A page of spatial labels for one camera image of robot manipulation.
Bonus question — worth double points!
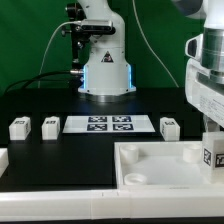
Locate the white sheet with markers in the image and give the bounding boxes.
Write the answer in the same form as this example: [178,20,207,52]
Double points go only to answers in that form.
[63,115,155,134]

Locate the black camera on stand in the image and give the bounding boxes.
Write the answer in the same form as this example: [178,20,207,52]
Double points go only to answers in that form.
[61,3,116,77]

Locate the white left fence bar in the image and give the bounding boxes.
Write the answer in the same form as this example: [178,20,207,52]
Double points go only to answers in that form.
[0,148,9,177]

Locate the black cable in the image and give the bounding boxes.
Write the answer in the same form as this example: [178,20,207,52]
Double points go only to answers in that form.
[3,70,83,96]

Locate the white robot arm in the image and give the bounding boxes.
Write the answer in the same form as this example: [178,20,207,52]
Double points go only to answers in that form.
[78,0,224,127]

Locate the white fence bar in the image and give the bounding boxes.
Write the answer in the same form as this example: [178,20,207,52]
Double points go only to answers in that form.
[0,148,9,177]
[0,189,224,222]

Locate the white square tabletop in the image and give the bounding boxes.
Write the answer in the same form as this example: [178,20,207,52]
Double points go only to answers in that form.
[114,141,224,190]

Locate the white cable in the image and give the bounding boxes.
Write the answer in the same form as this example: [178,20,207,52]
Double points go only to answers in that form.
[37,20,84,89]

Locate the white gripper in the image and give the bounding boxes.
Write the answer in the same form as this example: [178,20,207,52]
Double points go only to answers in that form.
[185,59,224,132]

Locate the white front fence bar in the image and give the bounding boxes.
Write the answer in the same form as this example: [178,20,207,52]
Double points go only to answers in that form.
[0,189,224,222]

